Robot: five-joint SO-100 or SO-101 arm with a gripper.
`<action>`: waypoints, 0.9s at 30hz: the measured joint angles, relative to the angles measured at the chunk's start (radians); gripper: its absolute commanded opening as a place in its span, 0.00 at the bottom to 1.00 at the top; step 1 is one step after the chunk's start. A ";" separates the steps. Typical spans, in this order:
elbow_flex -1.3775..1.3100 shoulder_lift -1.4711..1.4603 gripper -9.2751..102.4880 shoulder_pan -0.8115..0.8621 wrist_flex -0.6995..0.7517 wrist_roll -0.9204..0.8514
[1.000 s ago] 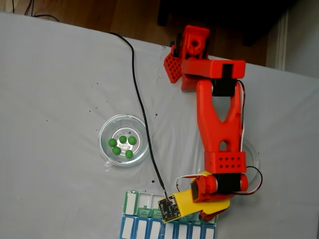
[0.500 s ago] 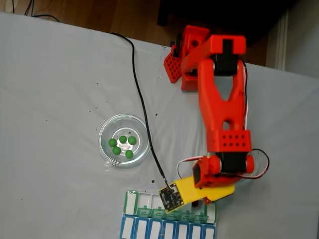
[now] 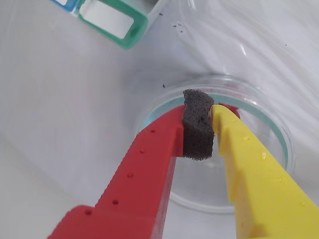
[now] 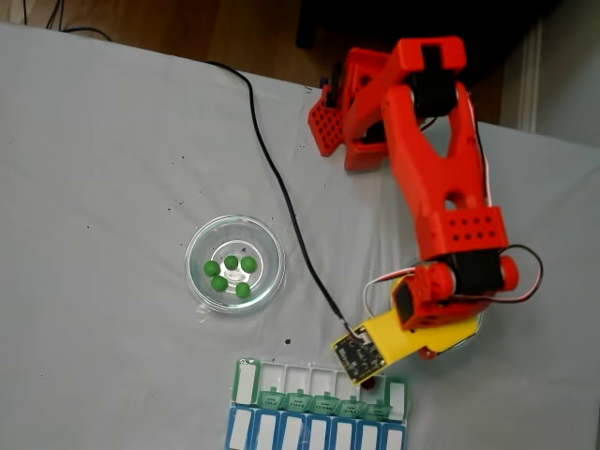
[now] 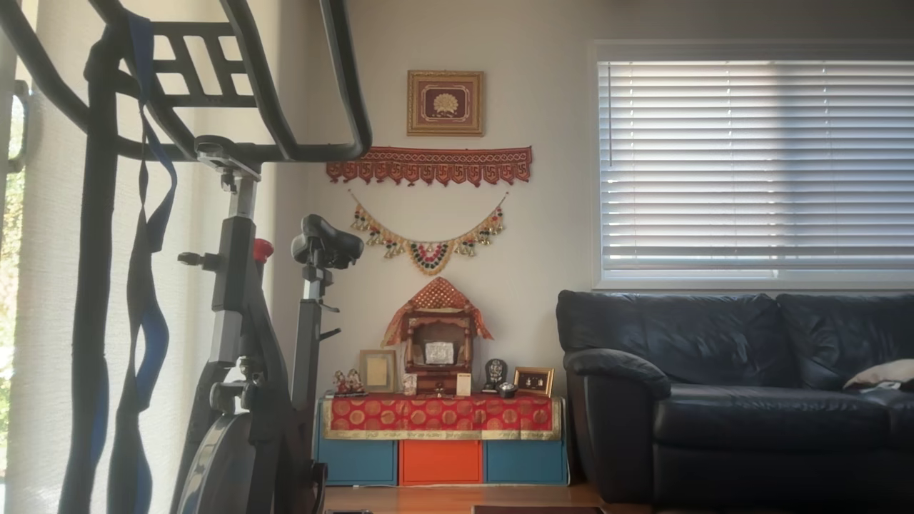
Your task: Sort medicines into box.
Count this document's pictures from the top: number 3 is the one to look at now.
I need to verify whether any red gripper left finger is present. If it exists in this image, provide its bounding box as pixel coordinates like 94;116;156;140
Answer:
47;89;215;239

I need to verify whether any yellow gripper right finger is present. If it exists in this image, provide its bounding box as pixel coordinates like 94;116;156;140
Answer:
211;104;319;239

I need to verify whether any red round candy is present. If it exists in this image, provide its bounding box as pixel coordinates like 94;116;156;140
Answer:
219;103;241;119

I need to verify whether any clear glass bowl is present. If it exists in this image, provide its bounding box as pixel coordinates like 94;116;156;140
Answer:
136;74;296;215

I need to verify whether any green weekly pill organizer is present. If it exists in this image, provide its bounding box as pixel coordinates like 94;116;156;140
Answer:
76;0;150;50

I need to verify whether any blue weekly pill organizer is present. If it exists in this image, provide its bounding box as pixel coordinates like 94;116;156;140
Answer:
48;0;85;14

